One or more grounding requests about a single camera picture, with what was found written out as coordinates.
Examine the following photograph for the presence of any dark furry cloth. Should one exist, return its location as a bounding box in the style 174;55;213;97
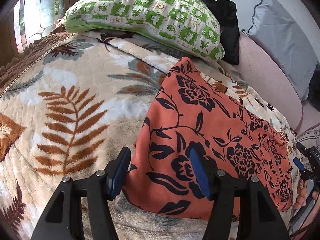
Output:
308;67;320;111

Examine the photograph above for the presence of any orange black floral garment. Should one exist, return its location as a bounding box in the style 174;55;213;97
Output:
123;57;293;220

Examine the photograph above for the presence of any pink quilted bolster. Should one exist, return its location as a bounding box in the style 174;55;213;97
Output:
235;33;303;131

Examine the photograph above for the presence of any right hand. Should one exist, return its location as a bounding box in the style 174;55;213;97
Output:
293;179;319;212

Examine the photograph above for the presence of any pink quilted backrest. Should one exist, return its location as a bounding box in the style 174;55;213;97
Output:
297;100;320;134

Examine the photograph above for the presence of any green white patterned pillow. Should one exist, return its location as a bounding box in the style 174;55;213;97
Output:
63;0;225;61

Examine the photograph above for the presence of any striped floral cushion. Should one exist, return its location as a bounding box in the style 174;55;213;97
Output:
297;125;320;170

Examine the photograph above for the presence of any grey pillow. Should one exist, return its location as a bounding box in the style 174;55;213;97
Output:
244;0;318;101

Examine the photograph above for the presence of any wooden stained glass door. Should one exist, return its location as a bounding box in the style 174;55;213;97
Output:
1;0;78;66

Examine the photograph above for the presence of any black cloth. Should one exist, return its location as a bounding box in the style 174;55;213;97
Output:
201;0;240;65

